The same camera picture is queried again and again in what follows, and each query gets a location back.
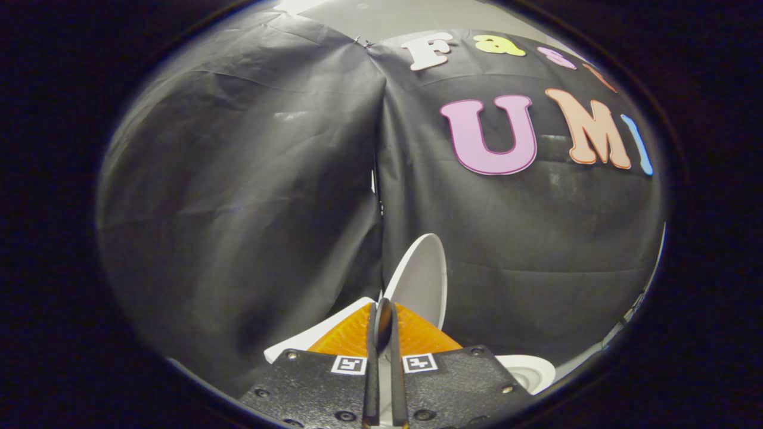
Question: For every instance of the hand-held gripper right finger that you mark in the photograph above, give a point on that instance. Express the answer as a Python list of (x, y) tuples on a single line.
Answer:
[(398, 381)]

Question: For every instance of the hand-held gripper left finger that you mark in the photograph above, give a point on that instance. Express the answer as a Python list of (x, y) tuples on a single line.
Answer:
[(372, 369)]

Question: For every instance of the black backdrop cloth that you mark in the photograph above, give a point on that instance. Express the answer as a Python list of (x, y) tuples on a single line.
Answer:
[(238, 196), (512, 238)]

